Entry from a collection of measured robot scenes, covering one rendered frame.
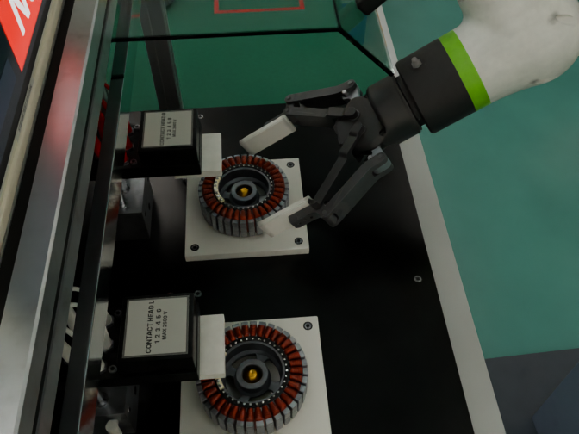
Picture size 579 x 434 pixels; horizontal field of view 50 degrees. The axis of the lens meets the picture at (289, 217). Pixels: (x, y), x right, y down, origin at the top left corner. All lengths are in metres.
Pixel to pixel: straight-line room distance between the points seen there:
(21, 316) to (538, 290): 1.53
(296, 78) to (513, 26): 0.43
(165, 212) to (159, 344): 0.31
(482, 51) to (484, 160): 1.32
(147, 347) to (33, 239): 0.20
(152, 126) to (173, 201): 0.15
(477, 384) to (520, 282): 1.04
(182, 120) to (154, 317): 0.25
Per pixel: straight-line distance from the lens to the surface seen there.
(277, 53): 1.07
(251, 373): 0.65
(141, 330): 0.56
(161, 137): 0.70
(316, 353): 0.69
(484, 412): 0.73
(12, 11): 0.45
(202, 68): 1.05
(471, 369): 0.74
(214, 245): 0.76
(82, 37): 0.51
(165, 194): 0.84
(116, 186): 0.52
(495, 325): 1.67
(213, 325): 0.59
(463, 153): 2.01
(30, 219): 0.39
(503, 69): 0.70
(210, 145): 0.74
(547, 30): 0.70
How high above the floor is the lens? 1.40
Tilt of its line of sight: 52 degrees down
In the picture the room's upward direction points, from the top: straight up
